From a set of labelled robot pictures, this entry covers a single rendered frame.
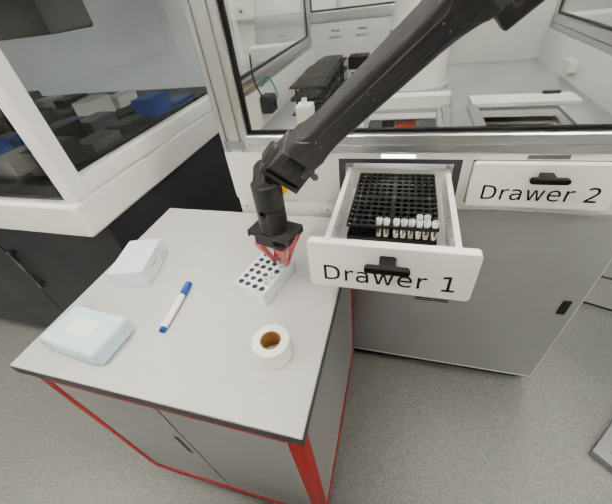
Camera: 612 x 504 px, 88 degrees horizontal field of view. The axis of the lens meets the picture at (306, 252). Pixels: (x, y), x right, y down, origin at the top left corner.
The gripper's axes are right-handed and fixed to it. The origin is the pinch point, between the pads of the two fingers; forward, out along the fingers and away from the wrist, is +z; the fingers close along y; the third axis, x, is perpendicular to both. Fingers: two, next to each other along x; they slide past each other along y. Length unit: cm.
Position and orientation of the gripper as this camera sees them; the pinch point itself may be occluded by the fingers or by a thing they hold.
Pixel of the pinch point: (281, 260)
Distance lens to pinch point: 71.1
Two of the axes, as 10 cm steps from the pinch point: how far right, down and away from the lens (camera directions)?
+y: -8.6, -2.6, 4.4
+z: 1.0, 7.6, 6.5
